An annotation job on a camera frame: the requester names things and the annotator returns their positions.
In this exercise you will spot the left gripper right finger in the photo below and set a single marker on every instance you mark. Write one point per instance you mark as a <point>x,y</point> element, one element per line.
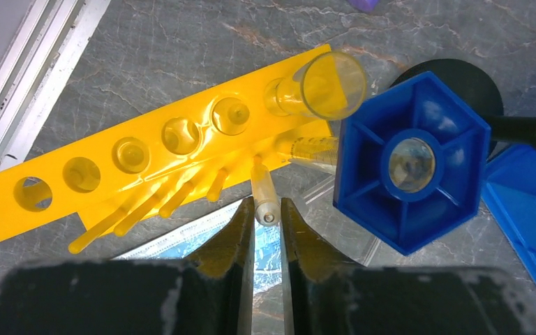
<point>326,292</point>

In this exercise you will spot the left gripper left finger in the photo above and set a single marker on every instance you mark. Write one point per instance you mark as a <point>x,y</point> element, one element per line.
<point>208,292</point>

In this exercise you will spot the small clear glass tube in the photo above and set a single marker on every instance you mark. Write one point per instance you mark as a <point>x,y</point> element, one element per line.
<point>266,201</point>

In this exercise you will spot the blue funnel with stem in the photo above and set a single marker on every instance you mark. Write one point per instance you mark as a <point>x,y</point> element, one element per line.
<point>408,163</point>

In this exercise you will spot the yellow test tube rack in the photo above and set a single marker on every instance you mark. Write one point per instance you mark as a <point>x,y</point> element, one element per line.
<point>152,164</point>

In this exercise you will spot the clear glass test tube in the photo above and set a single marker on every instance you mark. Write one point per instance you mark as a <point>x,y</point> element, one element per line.
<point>331,86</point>

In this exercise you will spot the blue divided plastic tray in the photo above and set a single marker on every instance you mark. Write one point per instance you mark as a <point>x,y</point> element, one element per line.
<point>509,192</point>

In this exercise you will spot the purple foam cylinder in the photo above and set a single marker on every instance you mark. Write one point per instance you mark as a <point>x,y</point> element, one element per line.
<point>364,5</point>

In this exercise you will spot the aluminium frame rail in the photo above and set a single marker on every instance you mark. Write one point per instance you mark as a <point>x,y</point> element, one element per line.
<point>36,67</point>

